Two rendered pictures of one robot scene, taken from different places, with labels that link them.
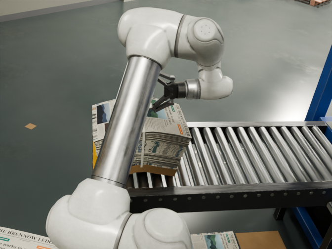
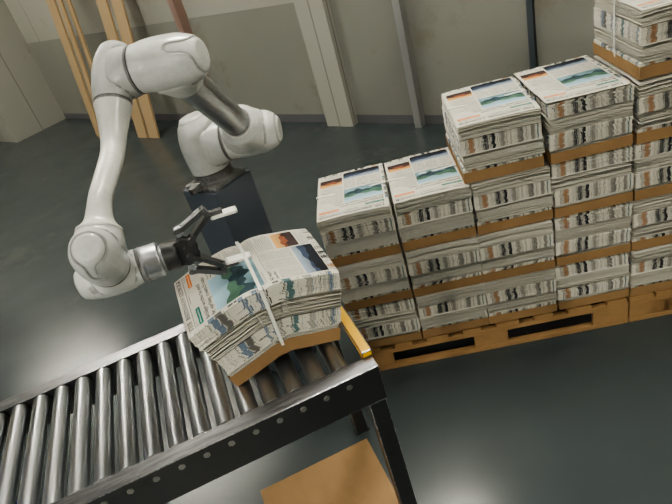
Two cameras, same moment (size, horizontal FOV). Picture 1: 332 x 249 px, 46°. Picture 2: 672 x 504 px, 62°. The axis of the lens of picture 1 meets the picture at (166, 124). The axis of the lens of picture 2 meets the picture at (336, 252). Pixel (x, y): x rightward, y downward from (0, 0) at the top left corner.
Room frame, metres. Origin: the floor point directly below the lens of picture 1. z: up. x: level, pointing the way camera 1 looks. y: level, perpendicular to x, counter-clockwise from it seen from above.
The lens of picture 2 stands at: (2.77, 0.39, 1.84)
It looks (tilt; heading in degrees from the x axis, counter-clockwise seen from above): 32 degrees down; 181
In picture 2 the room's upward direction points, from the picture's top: 17 degrees counter-clockwise
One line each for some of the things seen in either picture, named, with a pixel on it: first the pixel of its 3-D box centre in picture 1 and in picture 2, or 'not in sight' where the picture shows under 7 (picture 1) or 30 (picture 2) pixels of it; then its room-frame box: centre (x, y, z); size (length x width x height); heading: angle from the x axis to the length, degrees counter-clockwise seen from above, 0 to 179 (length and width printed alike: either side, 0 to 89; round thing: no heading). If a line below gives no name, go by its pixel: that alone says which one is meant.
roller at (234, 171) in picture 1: (228, 156); (126, 413); (1.58, -0.33, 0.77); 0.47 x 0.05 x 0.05; 12
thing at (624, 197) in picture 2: not in sight; (473, 253); (0.80, 0.91, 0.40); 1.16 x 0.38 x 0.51; 83
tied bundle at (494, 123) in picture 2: not in sight; (489, 128); (0.81, 1.04, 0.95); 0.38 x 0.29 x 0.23; 172
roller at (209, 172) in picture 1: (203, 157); (170, 393); (1.55, -0.21, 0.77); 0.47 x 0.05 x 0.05; 12
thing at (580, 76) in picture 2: not in sight; (567, 77); (0.85, 1.33, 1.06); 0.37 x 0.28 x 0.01; 174
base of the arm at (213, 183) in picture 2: not in sight; (210, 176); (0.68, -0.04, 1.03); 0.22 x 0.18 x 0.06; 137
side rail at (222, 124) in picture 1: (214, 132); (138, 490); (1.82, -0.28, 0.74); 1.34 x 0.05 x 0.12; 102
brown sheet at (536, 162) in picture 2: not in sight; (491, 149); (0.81, 1.03, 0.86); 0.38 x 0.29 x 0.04; 172
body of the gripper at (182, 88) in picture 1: (174, 90); (180, 252); (1.49, -0.02, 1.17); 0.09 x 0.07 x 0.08; 102
